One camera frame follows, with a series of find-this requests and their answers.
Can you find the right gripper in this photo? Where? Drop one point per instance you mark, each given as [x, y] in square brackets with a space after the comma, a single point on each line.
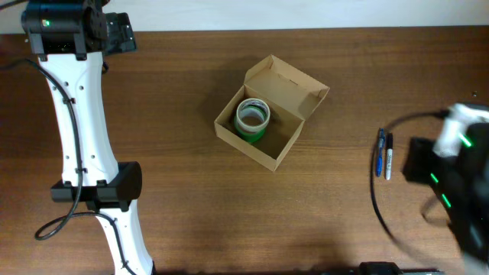
[420, 153]

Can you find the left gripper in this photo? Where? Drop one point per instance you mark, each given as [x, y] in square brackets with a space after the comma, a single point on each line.
[124, 39]

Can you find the black white marker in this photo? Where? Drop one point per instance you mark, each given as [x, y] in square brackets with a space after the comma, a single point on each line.
[389, 155]

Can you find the blue pen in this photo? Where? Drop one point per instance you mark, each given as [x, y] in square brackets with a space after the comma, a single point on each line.
[380, 147]

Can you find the white tape roll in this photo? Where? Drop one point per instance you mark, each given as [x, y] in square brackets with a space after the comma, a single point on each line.
[256, 103]

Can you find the brown cardboard box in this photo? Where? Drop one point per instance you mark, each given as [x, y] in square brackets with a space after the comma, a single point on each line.
[292, 96]

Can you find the green tape roll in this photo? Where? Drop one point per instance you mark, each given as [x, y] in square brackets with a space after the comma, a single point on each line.
[250, 123]

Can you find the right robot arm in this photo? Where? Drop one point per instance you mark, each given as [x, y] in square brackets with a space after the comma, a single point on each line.
[460, 183]

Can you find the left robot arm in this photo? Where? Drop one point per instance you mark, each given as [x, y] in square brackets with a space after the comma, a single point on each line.
[71, 40]

